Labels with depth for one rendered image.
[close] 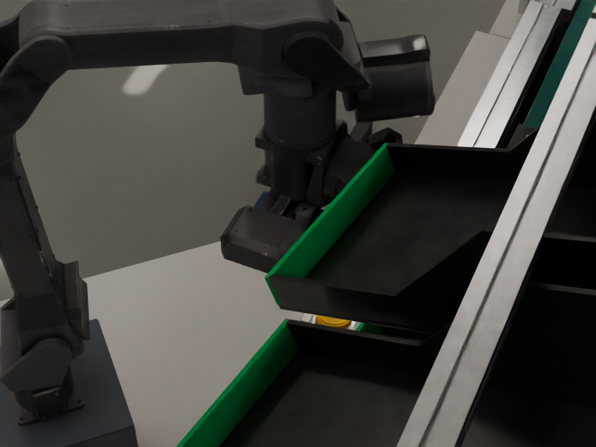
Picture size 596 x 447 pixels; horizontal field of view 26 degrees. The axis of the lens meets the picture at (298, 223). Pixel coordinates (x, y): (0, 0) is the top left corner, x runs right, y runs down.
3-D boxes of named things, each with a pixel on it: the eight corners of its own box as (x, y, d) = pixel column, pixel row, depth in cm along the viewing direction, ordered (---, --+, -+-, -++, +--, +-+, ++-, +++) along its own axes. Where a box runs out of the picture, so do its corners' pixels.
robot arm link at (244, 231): (213, 184, 98) (287, 208, 96) (310, 41, 110) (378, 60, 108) (218, 256, 104) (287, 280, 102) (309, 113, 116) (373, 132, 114)
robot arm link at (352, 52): (284, 39, 92) (447, 23, 93) (268, -29, 97) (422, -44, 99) (285, 154, 100) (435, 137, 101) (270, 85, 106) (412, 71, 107)
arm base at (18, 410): (3, 373, 125) (-7, 335, 120) (70, 355, 126) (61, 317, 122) (19, 431, 120) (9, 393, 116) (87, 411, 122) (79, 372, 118)
